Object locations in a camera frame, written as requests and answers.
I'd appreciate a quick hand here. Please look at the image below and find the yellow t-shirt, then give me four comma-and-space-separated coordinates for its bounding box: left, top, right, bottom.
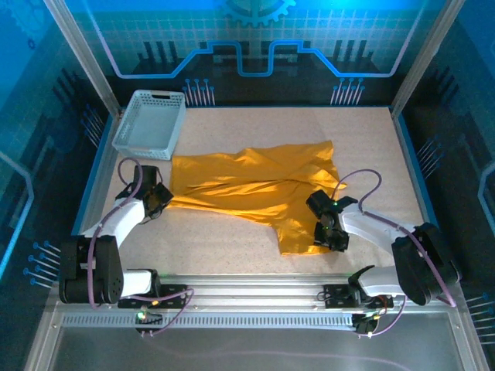
169, 139, 347, 256

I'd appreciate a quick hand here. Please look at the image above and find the pale plastic basket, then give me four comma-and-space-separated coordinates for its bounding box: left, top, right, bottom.
111, 89, 187, 162

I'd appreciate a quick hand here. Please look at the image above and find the left controller box green light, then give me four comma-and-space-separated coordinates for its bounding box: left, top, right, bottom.
134, 307, 164, 336

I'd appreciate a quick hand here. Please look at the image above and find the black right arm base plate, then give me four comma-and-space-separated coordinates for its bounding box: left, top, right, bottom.
323, 284, 394, 310

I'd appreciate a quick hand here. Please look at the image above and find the aluminium front rail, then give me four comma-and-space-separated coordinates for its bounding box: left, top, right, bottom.
49, 273, 465, 310

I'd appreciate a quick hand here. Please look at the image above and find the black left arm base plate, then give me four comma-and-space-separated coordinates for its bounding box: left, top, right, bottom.
118, 284, 190, 310

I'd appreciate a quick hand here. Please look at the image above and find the slotted grey cable duct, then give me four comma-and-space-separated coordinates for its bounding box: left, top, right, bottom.
61, 313, 359, 330

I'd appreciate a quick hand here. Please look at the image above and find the left aluminium frame post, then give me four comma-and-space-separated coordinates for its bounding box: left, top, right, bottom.
41, 0, 125, 117

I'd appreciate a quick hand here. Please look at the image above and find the aluminium frame post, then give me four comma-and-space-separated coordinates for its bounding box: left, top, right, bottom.
41, 0, 125, 117
389, 0, 467, 117

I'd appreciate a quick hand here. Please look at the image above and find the right aluminium frame post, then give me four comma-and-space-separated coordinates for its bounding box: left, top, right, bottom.
389, 0, 467, 117

